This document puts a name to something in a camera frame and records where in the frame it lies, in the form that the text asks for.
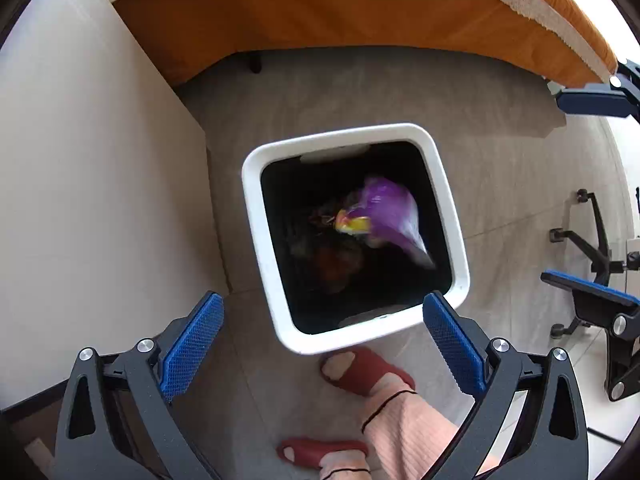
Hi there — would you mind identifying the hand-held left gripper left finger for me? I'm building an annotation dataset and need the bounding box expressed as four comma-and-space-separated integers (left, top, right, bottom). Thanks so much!
53, 290, 225, 480

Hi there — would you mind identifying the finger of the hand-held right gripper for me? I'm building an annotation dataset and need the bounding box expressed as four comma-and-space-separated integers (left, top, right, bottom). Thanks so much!
556, 60, 640, 123
540, 270, 640, 403

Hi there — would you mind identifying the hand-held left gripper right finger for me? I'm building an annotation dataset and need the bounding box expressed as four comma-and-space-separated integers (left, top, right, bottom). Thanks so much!
423, 292, 590, 480

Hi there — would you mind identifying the white trash bin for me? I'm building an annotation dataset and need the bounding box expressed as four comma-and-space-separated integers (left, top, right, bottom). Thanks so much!
242, 122, 471, 355

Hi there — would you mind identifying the purple snack wrapper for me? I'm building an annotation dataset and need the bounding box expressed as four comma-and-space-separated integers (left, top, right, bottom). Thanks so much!
335, 176, 435, 267

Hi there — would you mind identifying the black office chair base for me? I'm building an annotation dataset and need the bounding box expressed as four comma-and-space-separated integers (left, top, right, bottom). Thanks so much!
549, 187, 640, 337

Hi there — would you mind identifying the red slipper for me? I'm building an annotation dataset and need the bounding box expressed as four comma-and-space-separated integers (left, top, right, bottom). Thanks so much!
320, 346, 417, 397
277, 437, 370, 470

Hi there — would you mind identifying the pink pajama leg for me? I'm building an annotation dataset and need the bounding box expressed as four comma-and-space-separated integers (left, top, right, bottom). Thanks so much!
318, 386, 500, 480

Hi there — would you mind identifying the white cabinet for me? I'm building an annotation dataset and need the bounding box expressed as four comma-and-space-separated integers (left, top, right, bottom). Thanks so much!
0, 0, 233, 411

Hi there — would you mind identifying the orange bed sheet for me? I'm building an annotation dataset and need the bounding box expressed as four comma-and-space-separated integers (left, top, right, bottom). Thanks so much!
85, 0, 618, 88

